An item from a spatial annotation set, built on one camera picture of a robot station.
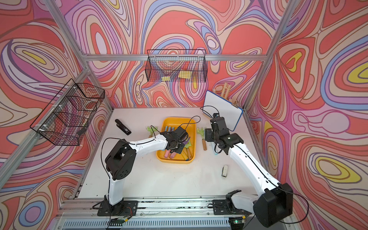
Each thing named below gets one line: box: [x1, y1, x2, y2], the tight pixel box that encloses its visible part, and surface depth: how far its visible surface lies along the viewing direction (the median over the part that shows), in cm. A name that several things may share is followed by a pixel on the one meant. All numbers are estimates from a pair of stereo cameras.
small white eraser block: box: [221, 164, 229, 178], surface depth 85 cm
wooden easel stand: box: [202, 82, 240, 120], surface depth 94 cm
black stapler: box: [115, 118, 132, 136], surface depth 106 cm
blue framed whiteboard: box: [202, 90, 243, 132], surface depth 91 cm
